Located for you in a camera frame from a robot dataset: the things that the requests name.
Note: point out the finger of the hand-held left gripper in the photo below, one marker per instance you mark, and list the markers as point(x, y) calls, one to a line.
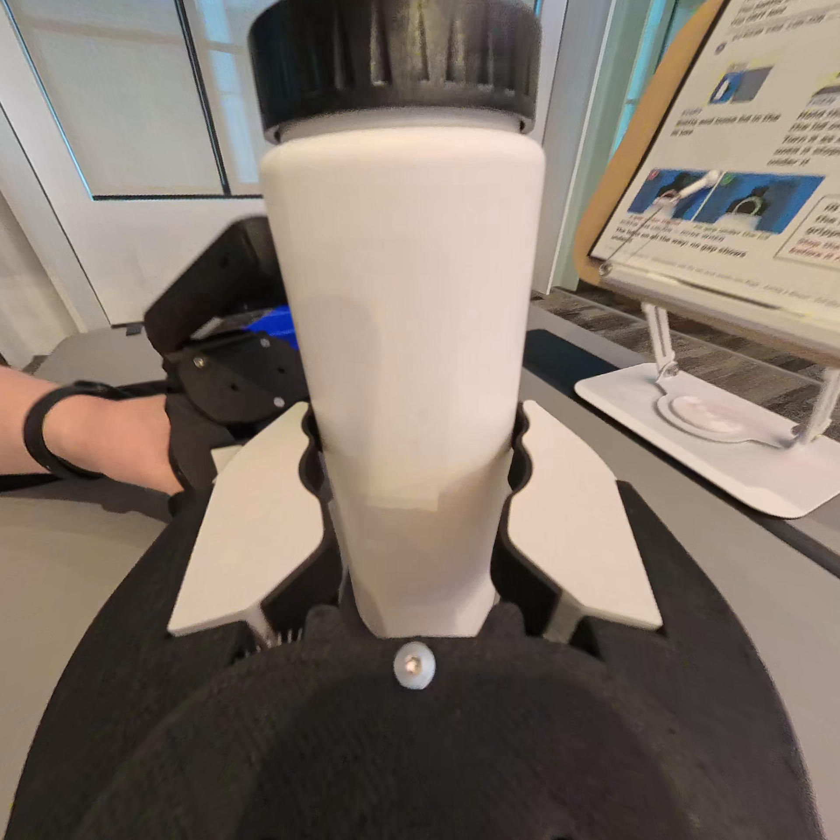
point(222, 459)

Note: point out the person's left hand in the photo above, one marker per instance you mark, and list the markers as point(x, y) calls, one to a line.
point(124, 439)

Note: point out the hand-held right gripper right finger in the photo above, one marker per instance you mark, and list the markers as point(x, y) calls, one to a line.
point(577, 538)

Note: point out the blue plastic bin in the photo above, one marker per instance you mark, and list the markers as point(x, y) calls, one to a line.
point(269, 321)

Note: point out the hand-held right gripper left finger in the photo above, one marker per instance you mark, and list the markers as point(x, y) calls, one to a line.
point(256, 531)

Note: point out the large window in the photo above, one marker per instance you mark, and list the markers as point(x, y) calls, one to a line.
point(131, 98)

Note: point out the instruction board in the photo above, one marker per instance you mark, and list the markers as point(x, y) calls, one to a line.
point(754, 131)

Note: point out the white plastic bottle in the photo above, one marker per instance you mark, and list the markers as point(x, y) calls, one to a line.
point(407, 328)

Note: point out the black bottle lid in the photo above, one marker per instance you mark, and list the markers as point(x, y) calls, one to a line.
point(394, 65)

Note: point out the black wristband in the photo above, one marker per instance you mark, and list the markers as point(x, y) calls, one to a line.
point(31, 436)

